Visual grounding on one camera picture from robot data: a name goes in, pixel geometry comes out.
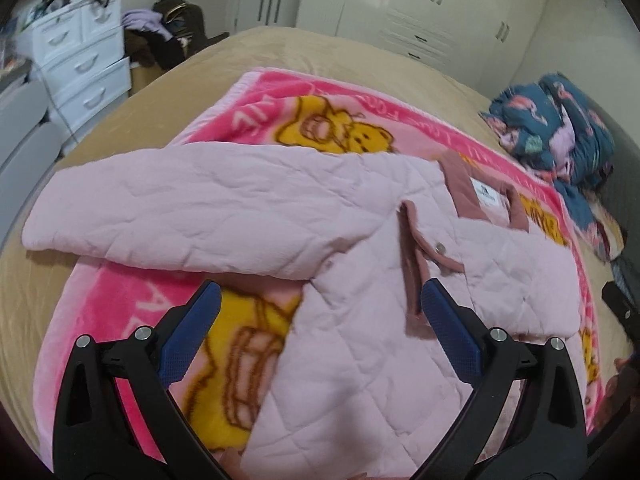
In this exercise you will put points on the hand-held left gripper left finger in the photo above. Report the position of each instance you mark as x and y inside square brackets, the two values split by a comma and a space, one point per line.
[187, 335]

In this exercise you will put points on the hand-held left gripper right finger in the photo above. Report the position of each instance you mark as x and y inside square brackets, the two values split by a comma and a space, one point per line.
[450, 335]

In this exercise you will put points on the pink quilted jacket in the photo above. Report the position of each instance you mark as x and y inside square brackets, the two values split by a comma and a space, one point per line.
[225, 200]

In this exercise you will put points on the dark clothes and bag pile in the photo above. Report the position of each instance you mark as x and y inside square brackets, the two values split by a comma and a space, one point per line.
[185, 25]

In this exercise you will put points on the striped colourful pillow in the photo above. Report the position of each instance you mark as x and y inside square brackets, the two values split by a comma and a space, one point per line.
[611, 232]

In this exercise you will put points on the grey headboard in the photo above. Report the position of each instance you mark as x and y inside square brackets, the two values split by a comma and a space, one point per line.
[622, 160]

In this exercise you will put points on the blue floral quilt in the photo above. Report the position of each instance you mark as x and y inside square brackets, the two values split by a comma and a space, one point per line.
[560, 125]

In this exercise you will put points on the pink printed blanket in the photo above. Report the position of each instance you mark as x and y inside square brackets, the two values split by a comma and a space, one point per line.
[280, 105]

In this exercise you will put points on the grey cabinet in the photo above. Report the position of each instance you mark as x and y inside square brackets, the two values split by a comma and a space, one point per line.
[22, 135]

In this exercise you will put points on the white drawer chest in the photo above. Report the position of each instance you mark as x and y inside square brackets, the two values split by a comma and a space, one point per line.
[85, 67]

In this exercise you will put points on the beige bed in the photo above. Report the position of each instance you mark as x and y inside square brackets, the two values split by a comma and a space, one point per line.
[300, 52]

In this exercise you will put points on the purple cloth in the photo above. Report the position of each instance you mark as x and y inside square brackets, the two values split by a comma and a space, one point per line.
[145, 22]

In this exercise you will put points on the white wardrobe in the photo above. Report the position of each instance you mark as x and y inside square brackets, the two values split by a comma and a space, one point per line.
[400, 5]

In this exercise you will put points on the mixed clutter pile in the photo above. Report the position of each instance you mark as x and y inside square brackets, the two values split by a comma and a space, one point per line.
[60, 2]

